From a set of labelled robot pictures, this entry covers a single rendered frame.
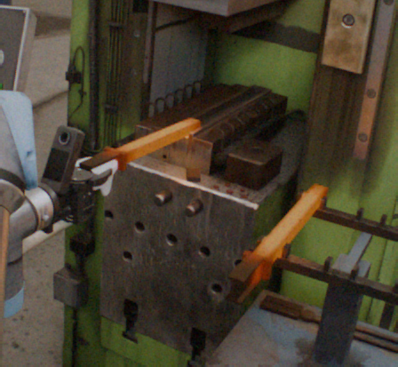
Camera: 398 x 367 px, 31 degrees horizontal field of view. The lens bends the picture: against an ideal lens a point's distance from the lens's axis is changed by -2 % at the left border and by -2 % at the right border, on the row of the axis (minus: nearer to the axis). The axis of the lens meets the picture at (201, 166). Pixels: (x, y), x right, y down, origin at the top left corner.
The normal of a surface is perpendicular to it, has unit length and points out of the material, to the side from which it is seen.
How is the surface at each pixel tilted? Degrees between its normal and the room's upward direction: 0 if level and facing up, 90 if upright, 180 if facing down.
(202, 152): 90
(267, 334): 0
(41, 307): 0
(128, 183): 90
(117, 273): 90
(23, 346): 0
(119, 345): 90
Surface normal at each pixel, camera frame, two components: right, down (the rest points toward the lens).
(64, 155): -0.39, -0.19
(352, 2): -0.48, 0.32
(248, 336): 0.10, -0.91
